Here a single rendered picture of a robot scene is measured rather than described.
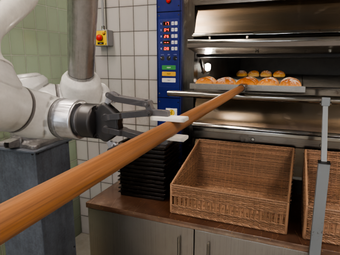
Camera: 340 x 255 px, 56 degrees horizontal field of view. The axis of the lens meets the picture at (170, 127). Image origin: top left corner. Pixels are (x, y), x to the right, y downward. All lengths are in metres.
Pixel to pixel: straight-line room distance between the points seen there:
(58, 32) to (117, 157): 1.92
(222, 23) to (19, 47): 1.16
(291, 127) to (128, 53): 1.09
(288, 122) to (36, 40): 1.55
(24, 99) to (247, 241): 1.14
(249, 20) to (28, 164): 1.32
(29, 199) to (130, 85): 1.84
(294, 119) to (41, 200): 1.67
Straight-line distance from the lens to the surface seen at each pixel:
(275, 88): 1.58
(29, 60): 2.10
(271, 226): 1.54
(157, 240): 1.68
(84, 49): 1.20
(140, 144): 0.48
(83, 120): 0.68
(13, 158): 1.35
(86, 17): 1.15
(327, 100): 1.48
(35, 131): 0.74
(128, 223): 1.72
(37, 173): 1.29
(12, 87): 0.68
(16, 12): 0.83
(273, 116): 1.88
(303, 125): 1.87
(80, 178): 0.36
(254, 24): 1.87
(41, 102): 0.73
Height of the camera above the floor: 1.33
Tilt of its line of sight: 12 degrees down
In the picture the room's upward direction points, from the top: straight up
